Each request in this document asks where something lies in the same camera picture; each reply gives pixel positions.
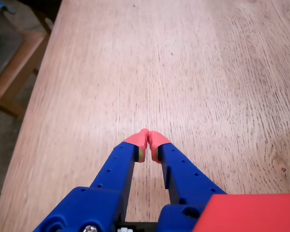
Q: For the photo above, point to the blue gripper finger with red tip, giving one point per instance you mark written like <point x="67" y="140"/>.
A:
<point x="183" y="178"/>
<point x="106" y="183"/>

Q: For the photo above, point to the wooden chair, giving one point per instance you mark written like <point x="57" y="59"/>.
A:
<point x="19" y="70"/>

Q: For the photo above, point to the red camera mount bracket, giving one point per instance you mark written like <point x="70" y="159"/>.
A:
<point x="251" y="215"/>

